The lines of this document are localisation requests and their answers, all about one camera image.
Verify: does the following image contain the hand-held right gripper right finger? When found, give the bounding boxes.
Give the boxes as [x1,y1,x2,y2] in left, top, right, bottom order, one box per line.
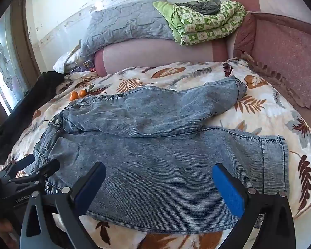
[212,162,297,249]

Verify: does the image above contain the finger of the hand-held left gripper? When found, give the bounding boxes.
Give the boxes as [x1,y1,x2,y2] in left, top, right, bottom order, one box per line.
[0,154,35,179]
[8,159,61,190]

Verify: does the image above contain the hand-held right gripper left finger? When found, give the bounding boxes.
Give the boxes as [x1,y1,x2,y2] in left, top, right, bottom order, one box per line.
[19,161,107,249]

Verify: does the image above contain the blue denim pants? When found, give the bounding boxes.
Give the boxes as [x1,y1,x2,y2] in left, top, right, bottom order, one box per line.
[23,76,289,234]

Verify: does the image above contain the person's left hand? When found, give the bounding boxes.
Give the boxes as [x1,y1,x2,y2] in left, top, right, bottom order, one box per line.
[0,219,14,242]

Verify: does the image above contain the black garment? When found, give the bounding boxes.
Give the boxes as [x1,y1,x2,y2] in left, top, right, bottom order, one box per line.
[0,71,68,165]

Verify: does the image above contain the leaf print blanket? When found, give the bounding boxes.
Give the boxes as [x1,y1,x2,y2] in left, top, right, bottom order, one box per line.
[0,58,311,249]

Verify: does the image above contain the white crumpled cloth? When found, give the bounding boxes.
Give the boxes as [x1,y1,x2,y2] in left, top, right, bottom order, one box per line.
[53,50,82,73]

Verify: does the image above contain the pink bolster cushion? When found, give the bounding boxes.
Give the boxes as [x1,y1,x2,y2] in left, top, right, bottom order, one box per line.
[94,38,230,77]

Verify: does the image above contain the green patterned folded blanket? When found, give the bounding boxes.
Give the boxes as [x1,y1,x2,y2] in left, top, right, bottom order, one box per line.
[153,0,247,46]

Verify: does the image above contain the grey quilted pillow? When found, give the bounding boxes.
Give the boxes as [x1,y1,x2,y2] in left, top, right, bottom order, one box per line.
[79,0,175,57]

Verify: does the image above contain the dark grey cloth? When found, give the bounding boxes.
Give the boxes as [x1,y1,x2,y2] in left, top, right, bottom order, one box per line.
[174,0,222,15]

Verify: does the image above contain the brown wooden window frame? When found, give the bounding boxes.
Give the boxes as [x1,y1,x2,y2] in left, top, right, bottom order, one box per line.
[10,0,40,76]

